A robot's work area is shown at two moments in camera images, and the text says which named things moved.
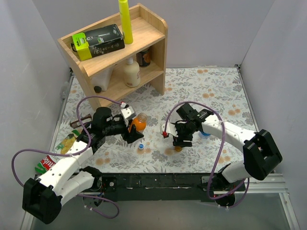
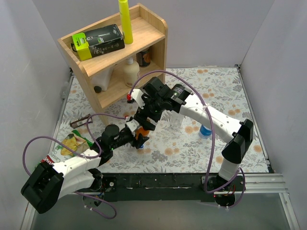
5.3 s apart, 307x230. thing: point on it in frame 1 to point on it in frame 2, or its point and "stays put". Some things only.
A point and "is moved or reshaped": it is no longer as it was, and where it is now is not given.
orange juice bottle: x=140 y=122 is moved or reshaped
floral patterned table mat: x=218 y=91 stays put
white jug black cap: x=100 y=81 stays put
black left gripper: x=127 y=132 to x=134 y=135
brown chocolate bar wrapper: x=87 y=119 stays put
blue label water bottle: x=204 y=135 stays put
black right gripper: x=183 y=138 to x=146 y=110
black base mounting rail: x=170 y=186 stays put
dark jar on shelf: x=143 y=58 stays put
